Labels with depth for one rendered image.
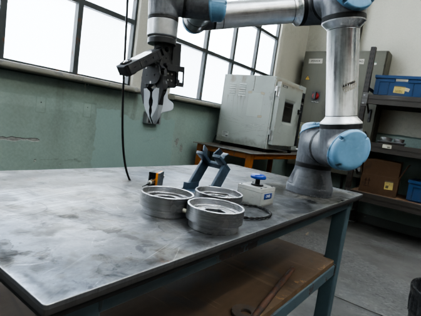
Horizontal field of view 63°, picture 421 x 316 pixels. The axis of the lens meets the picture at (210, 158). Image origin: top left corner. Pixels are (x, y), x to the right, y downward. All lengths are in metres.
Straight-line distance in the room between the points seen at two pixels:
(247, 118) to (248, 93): 0.22
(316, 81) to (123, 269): 4.37
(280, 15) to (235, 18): 0.14
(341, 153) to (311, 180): 0.18
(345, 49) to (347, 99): 0.13
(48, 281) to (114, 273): 0.07
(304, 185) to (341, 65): 0.38
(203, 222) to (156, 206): 0.10
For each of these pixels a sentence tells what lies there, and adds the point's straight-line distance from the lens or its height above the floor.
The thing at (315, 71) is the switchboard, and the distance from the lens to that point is 4.72.
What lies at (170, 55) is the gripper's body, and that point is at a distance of 0.92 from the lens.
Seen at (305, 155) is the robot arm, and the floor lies 0.92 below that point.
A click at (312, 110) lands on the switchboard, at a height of 1.29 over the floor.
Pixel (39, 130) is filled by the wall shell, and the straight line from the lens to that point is 2.27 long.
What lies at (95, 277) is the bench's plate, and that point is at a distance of 0.43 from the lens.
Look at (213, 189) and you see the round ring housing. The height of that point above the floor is 0.83.
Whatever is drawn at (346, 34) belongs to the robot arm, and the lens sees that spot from 1.03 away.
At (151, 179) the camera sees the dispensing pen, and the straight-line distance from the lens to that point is 0.87.
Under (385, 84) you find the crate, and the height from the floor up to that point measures 1.62.
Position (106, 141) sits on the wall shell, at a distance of 2.52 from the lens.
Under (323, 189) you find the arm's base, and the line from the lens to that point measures 1.14.
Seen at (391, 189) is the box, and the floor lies 0.53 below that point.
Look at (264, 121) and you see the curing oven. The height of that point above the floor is 1.04.
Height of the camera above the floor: 0.99
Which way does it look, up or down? 6 degrees down
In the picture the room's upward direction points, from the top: 8 degrees clockwise
